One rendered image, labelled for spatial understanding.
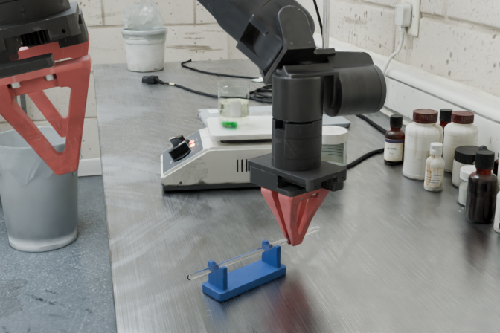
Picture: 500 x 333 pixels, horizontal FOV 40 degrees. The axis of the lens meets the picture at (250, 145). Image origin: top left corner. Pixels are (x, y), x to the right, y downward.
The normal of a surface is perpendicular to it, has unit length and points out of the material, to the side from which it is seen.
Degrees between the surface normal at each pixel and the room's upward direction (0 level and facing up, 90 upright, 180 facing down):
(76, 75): 111
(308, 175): 0
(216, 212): 0
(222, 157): 90
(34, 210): 94
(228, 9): 118
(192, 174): 90
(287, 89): 90
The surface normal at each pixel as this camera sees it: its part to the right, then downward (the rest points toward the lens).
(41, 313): 0.00, -0.96
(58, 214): 0.66, 0.28
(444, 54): -0.97, 0.07
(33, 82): 0.22, 0.27
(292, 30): 0.29, -0.40
